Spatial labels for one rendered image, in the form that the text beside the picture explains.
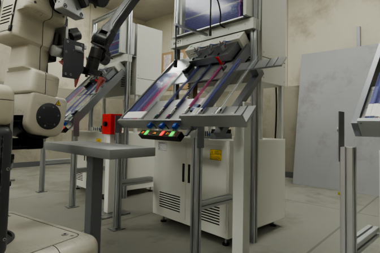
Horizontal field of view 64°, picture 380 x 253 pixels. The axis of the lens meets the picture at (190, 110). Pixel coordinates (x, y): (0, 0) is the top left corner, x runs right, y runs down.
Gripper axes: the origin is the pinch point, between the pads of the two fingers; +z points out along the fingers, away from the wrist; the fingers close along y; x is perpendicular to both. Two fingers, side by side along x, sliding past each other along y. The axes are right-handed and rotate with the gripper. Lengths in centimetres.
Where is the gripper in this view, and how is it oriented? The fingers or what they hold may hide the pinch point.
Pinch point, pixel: (85, 88)
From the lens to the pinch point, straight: 150.6
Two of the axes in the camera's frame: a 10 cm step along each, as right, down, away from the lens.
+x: 1.0, -0.8, -9.9
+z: -2.4, 9.7, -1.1
